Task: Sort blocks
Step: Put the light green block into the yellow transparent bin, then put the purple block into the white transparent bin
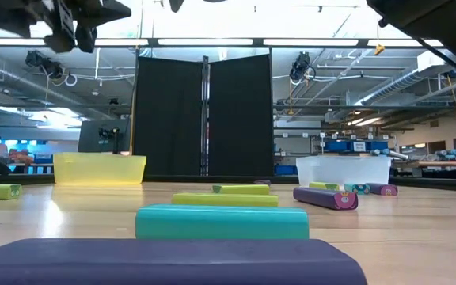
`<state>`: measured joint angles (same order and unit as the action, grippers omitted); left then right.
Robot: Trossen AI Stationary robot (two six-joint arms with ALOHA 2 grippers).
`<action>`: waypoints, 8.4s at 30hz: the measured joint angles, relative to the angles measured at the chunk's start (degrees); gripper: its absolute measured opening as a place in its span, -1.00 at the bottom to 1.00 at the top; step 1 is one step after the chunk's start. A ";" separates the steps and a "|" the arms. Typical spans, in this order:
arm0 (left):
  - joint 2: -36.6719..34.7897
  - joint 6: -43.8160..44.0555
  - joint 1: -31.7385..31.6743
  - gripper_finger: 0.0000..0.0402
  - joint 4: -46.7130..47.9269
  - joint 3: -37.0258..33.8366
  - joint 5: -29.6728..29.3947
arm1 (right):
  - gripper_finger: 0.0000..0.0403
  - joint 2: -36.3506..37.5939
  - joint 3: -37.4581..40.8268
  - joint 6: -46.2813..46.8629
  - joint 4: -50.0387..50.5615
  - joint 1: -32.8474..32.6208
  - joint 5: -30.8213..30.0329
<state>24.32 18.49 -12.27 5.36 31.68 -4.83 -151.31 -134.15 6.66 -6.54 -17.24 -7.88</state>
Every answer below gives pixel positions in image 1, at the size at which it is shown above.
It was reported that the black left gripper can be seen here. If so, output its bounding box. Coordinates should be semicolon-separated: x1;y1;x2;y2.
44;0;132;55

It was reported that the teal rectangular block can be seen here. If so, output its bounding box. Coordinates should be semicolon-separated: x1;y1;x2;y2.
135;203;310;241
343;183;371;196

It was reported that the black folding screen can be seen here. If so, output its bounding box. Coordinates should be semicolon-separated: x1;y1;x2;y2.
133;53;276;178

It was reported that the yellow cloth bag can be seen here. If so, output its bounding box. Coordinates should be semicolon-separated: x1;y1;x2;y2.
52;152;147;185

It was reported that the blue crate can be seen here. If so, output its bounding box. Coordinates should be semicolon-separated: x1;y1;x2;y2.
274;164;298;177

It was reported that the blue storage bin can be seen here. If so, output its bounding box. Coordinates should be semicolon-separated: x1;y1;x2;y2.
325;140;352;154
366;140;390;154

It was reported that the clear plastic bin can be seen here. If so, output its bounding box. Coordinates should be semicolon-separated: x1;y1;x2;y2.
295;155;393;188

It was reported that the white ceiling unit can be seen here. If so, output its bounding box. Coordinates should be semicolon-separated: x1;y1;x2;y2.
416;50;450;73

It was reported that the wooden workbench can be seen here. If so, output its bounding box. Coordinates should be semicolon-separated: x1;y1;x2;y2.
392;159;456;180

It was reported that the black hanging cable bundle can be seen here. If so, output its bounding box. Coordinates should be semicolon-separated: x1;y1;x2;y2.
25;49;65;80
289;51;317;82

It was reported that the black aluminium table frame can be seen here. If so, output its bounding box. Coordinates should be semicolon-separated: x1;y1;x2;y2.
0;173;456;194

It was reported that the silver air duct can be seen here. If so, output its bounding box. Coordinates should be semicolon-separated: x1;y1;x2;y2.
354;66;425;107

